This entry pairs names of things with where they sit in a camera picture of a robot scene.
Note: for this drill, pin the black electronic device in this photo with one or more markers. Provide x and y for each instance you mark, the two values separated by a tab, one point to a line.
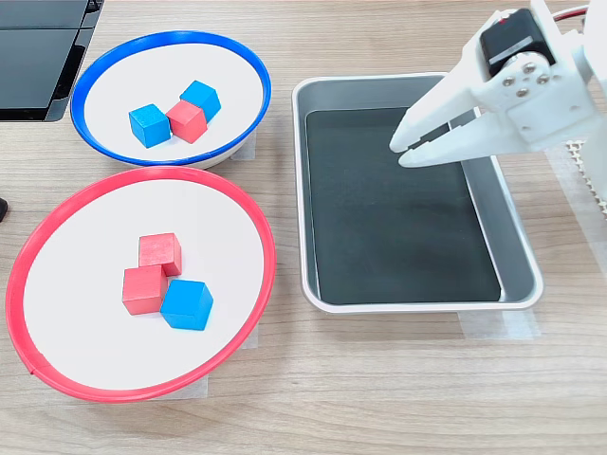
33	66

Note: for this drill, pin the pale perforated plate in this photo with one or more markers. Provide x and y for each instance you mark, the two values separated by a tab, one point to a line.
579	158

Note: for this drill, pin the small black object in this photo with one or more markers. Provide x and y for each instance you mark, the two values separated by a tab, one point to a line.
3	211

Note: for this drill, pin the steel tray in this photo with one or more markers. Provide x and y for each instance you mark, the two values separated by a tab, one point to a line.
512	237

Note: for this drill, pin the red cube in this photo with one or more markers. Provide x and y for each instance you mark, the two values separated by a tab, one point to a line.
142	289
159	249
185	121

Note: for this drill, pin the blue-rimmed white plate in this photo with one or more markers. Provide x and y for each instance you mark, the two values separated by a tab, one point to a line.
142	76

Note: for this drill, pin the black mat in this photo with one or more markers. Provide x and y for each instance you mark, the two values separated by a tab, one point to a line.
389	227

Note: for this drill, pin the clear tape strip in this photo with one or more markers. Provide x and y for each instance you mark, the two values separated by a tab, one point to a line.
246	149
502	324
251	339
189	391

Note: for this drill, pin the blue cube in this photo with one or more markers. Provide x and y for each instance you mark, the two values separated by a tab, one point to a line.
185	303
149	125
201	95

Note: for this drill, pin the red-rimmed white plate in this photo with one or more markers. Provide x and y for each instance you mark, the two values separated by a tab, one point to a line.
95	332

